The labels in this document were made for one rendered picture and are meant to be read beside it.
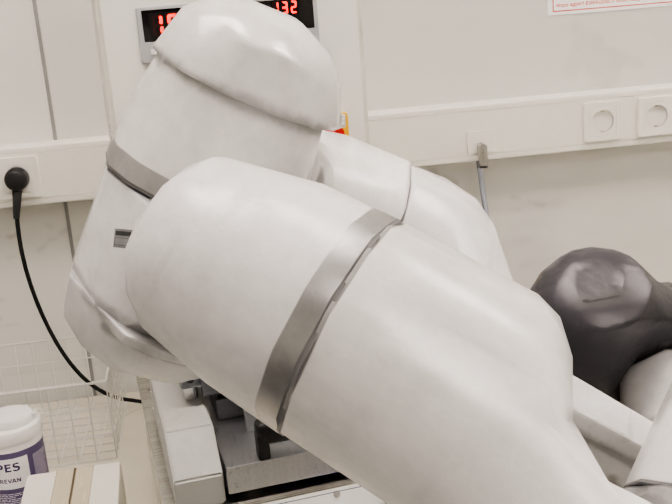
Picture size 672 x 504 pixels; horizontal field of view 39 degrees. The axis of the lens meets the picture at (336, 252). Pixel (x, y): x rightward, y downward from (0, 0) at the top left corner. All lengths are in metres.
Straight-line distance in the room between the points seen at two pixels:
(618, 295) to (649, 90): 1.14
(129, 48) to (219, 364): 0.82
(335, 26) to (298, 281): 0.87
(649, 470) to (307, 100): 0.24
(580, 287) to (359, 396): 0.31
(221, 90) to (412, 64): 1.22
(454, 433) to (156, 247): 0.15
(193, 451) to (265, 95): 0.58
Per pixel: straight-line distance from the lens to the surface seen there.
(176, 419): 1.03
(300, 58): 0.49
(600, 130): 1.76
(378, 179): 0.59
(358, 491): 1.03
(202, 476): 0.99
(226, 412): 1.08
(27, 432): 1.36
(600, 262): 0.68
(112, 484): 1.27
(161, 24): 1.19
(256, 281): 0.39
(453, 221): 0.61
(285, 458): 0.99
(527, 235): 1.80
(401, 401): 0.38
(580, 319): 0.65
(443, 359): 0.37
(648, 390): 0.70
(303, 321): 0.38
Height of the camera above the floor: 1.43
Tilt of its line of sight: 16 degrees down
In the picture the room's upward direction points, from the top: 4 degrees counter-clockwise
